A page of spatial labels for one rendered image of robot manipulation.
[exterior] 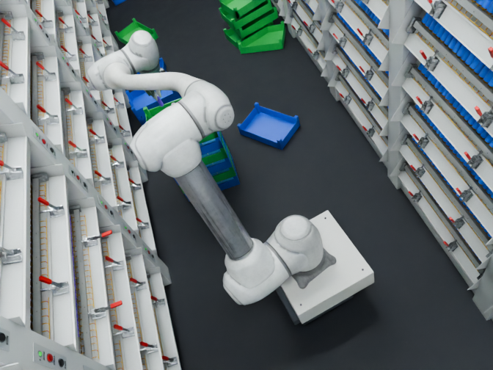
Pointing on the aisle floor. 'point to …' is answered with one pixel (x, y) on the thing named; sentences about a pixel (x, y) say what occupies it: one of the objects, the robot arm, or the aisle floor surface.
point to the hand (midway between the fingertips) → (155, 93)
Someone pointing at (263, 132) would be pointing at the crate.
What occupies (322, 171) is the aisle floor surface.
